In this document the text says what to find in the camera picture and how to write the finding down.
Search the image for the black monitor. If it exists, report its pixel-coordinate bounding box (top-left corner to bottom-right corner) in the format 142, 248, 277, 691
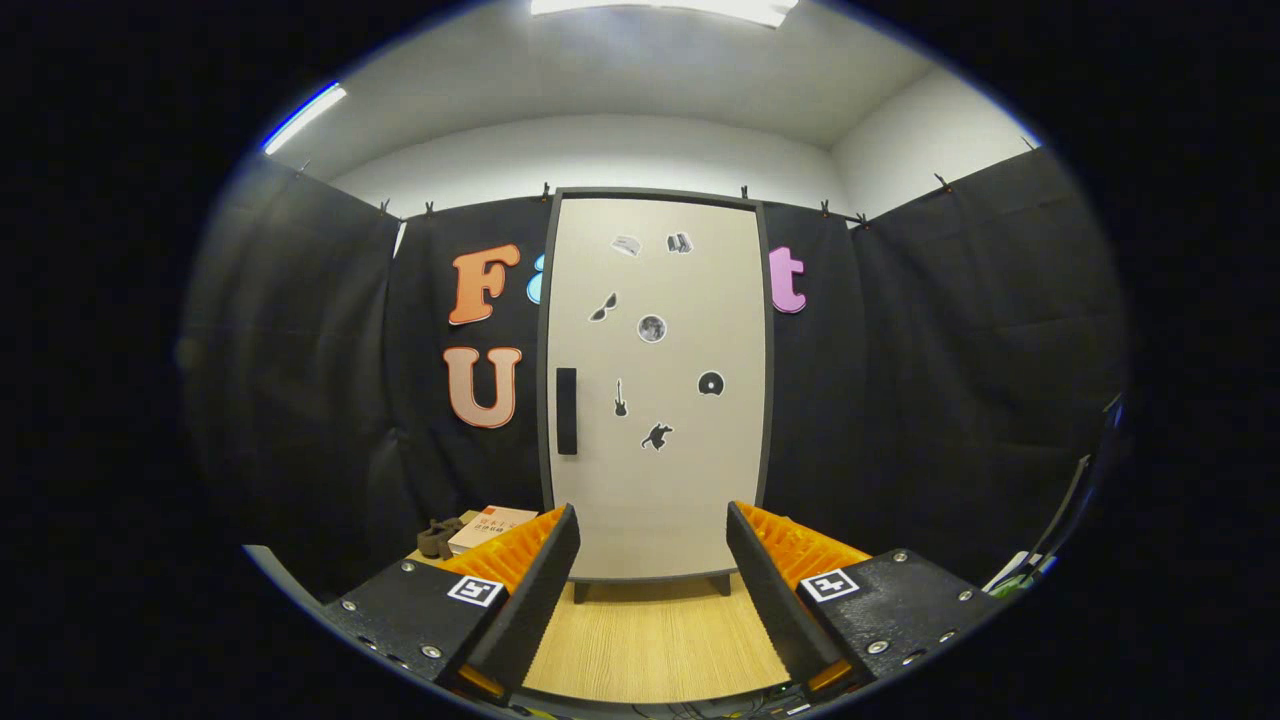
1030, 390, 1126, 561

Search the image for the ceiling light strip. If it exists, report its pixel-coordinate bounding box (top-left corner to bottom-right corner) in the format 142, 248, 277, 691
262, 82, 349, 156

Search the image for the black backdrop cloth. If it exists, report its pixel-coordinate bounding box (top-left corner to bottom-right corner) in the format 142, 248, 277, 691
180, 145, 1126, 601

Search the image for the dark grey shoe cabinet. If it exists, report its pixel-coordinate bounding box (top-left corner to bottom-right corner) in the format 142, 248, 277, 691
536, 187, 776, 604

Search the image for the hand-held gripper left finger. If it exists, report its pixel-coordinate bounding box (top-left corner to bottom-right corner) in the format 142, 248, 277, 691
322, 503, 582, 701

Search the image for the stack of books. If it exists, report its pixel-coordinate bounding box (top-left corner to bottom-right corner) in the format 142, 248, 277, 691
447, 506, 541, 556

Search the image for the ceiling light panel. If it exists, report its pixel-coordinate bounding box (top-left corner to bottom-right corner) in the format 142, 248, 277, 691
530, 0, 801, 28

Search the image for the dark brown clamp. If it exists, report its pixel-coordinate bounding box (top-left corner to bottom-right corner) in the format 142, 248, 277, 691
416, 517, 466, 561

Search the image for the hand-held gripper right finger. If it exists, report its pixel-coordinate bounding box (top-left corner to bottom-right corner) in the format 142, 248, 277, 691
725, 500, 1011, 696

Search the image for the black door handle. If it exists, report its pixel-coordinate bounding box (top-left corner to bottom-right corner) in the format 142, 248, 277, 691
555, 367, 579, 457

